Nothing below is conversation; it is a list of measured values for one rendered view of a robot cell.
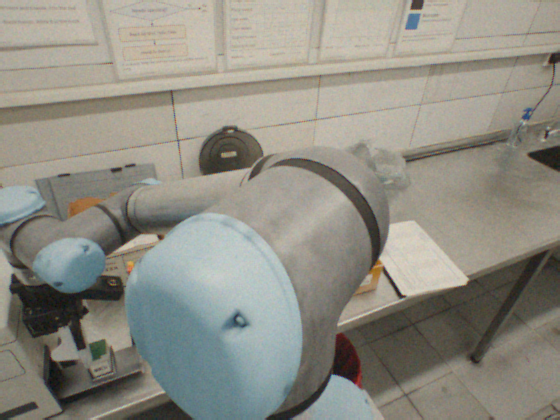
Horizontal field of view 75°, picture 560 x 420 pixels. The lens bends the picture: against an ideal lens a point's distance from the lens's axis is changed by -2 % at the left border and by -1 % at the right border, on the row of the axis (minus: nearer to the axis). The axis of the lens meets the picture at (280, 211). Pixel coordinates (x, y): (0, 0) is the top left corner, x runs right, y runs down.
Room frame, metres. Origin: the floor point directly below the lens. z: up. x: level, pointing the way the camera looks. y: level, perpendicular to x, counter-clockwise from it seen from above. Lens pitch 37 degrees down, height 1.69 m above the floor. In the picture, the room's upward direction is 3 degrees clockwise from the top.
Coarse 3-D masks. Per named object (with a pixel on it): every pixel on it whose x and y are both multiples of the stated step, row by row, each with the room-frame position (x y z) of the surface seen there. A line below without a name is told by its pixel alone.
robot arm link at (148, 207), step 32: (320, 160) 0.24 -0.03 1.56; (352, 160) 0.25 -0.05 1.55; (128, 192) 0.46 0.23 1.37; (160, 192) 0.40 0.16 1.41; (192, 192) 0.35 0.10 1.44; (224, 192) 0.32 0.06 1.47; (384, 192) 0.24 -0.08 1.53; (128, 224) 0.42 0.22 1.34; (160, 224) 0.37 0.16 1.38; (384, 224) 0.21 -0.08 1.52
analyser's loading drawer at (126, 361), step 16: (112, 352) 0.45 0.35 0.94; (128, 352) 0.47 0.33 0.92; (64, 368) 0.42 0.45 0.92; (80, 368) 0.42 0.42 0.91; (112, 368) 0.41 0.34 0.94; (128, 368) 0.43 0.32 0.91; (48, 384) 0.39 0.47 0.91; (64, 384) 0.39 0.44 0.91; (80, 384) 0.39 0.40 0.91; (96, 384) 0.39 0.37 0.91
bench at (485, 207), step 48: (528, 144) 1.79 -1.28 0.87; (432, 192) 1.27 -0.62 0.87; (480, 192) 1.29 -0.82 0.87; (528, 192) 1.31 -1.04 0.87; (480, 240) 0.98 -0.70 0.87; (528, 240) 1.00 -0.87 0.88; (384, 288) 0.74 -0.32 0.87; (528, 288) 1.07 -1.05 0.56; (96, 336) 0.53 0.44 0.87; (144, 384) 0.42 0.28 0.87
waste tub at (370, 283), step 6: (378, 264) 0.75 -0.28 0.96; (372, 270) 0.72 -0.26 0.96; (378, 270) 0.73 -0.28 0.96; (366, 276) 0.72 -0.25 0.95; (372, 276) 0.73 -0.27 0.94; (378, 276) 0.73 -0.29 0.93; (366, 282) 0.72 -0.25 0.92; (372, 282) 0.73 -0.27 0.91; (360, 288) 0.71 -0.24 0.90; (366, 288) 0.72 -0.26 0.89; (372, 288) 0.73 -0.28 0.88; (354, 294) 0.71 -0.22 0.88
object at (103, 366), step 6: (108, 348) 0.45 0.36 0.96; (108, 354) 0.43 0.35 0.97; (96, 360) 0.41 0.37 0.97; (102, 360) 0.41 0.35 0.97; (108, 360) 0.42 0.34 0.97; (90, 366) 0.40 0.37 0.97; (96, 366) 0.41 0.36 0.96; (102, 366) 0.41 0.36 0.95; (108, 366) 0.41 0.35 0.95; (96, 372) 0.40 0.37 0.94; (102, 372) 0.41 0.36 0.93; (108, 372) 0.41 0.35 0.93
